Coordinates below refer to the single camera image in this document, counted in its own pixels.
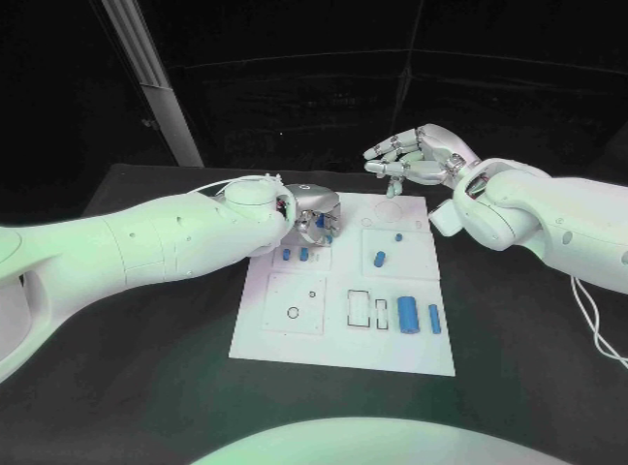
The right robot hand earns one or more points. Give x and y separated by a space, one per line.
434 156

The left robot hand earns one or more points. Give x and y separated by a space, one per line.
315 203

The blue block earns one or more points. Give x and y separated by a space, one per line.
320 220

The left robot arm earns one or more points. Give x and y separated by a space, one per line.
136 247

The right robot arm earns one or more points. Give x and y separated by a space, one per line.
555 221

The white task board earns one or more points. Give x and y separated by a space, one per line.
345 319

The large blue cylinder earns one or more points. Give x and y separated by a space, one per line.
408 314

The long thin blue cylinder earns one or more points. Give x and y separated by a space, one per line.
436 319

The grey metal pole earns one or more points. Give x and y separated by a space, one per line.
152 80

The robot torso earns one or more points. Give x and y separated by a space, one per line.
377 443

